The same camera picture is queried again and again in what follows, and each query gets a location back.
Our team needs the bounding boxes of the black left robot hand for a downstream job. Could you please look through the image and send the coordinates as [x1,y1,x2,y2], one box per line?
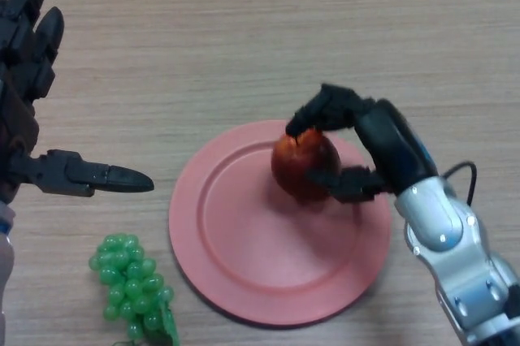
[0,0,156,205]

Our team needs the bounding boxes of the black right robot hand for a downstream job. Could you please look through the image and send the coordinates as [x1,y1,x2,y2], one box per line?
[284,83,440,205]

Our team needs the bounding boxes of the red apple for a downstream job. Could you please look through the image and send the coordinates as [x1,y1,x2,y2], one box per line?
[271,128,342,203]

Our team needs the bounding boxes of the pink round plate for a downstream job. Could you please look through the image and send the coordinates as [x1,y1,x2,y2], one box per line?
[167,119,393,327]

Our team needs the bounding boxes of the green grape bunch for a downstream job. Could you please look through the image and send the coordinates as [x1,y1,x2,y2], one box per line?
[88,232,180,346]

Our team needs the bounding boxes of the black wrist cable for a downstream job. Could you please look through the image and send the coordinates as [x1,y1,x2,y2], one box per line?
[441,161,479,205]

